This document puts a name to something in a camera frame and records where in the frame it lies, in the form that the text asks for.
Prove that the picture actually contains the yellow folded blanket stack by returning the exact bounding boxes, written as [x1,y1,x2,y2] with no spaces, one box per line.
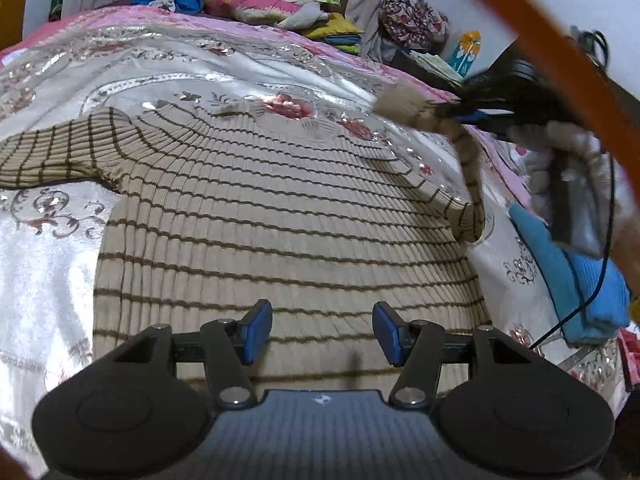
[299,13,363,55]

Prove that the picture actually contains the blue folded garment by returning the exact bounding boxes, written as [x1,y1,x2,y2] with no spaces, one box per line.
[509,204,630,347]

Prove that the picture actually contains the black cable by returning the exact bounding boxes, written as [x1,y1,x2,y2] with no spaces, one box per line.
[527,148,618,351]

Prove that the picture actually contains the dark floral bundle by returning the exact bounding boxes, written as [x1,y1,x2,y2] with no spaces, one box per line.
[378,0,451,51]

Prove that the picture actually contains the white gloved right hand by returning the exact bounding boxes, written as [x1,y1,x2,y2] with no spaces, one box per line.
[508,122,639,260]

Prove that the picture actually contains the stack of papers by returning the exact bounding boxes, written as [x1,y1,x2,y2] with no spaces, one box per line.
[409,50,463,86]

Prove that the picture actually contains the beige striped knit sweater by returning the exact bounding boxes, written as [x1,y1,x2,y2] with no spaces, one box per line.
[1,86,489,390]

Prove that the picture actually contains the wooden bedside desk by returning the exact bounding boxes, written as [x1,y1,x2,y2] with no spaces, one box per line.
[0,0,26,50]

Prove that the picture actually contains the floral satin bedspread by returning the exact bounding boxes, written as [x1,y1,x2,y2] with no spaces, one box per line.
[0,4,632,478]

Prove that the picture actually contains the orange strap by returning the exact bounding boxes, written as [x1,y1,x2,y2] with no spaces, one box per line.
[437,0,640,201]

